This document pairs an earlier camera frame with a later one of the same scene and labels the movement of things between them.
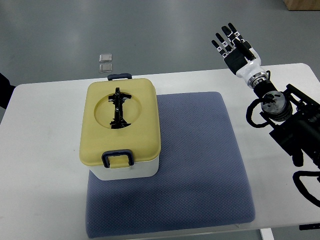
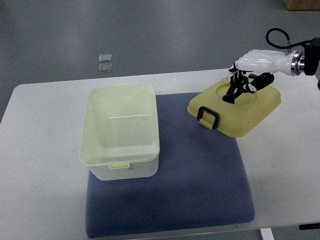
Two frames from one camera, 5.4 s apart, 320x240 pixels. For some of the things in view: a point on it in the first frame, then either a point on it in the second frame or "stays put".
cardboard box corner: x=302 y=5 stays put
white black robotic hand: x=243 y=61 → x=256 y=69
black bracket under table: x=309 y=226 stays put
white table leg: x=267 y=234 stays put
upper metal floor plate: x=105 y=57 stays put
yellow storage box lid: x=120 y=114 → x=209 y=108
